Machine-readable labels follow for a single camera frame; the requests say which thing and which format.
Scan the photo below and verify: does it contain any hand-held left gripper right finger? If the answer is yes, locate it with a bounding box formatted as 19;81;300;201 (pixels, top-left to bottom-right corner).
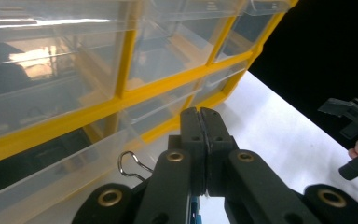
200;106;321;224

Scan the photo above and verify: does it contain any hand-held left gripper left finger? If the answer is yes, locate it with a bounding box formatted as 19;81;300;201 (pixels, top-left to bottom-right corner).
133;106;207;224

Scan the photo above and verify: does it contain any clear plastic drawer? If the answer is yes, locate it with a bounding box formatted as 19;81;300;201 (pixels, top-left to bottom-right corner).
0;124;181;224

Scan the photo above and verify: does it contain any yellow black drawer organizer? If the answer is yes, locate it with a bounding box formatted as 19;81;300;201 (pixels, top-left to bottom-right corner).
0;0;299;200

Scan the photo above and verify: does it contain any black curtain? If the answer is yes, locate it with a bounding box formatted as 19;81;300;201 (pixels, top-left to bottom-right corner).
248;0;358;150

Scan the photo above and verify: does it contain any set of clear drawers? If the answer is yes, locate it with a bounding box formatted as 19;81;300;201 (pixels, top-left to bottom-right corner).
0;0;293;141

